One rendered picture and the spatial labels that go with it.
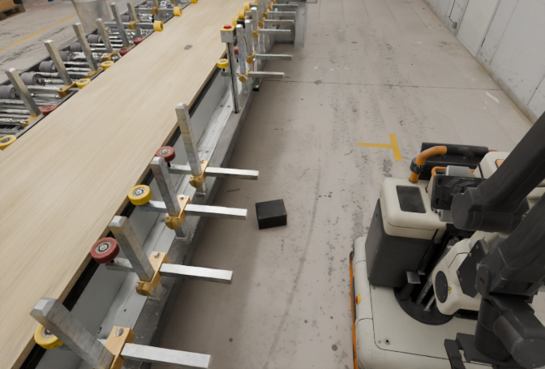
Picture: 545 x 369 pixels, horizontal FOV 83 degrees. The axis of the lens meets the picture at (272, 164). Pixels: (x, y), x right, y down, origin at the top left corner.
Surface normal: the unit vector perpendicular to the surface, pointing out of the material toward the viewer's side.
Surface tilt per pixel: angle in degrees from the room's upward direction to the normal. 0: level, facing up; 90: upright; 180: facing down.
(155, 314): 0
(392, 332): 0
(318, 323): 0
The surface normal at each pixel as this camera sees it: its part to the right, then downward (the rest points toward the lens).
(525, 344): -0.14, 0.21
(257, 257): -0.03, -0.76
